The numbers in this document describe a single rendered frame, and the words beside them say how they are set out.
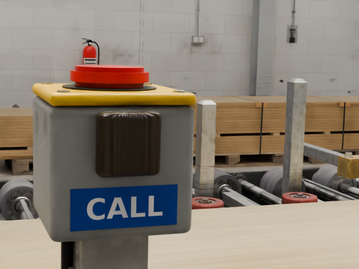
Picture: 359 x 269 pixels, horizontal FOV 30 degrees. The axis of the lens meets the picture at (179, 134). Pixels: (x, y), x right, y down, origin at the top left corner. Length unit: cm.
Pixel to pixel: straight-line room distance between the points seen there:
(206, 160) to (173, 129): 122
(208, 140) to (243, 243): 41
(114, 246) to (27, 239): 86
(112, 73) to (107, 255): 9
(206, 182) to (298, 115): 28
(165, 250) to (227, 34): 706
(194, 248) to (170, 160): 83
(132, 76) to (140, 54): 743
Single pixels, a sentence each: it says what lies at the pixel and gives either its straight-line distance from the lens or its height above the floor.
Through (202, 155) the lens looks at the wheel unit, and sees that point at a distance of 153.
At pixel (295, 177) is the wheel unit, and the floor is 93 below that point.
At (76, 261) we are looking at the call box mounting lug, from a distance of 35.
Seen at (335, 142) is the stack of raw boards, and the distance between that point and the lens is 739.
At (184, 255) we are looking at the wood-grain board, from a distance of 111.
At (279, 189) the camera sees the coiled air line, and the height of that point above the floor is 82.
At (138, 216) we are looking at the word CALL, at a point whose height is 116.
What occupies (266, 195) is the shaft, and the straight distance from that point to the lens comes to 197.
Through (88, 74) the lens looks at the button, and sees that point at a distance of 33.
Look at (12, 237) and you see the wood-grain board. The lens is 121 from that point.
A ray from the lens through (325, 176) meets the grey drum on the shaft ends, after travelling 219.
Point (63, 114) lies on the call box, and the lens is 31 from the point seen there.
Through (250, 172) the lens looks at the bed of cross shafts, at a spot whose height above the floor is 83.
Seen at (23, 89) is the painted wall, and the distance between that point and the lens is 754.
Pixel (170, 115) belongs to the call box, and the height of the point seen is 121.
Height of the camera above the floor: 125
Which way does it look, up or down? 8 degrees down
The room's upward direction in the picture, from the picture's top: 2 degrees clockwise
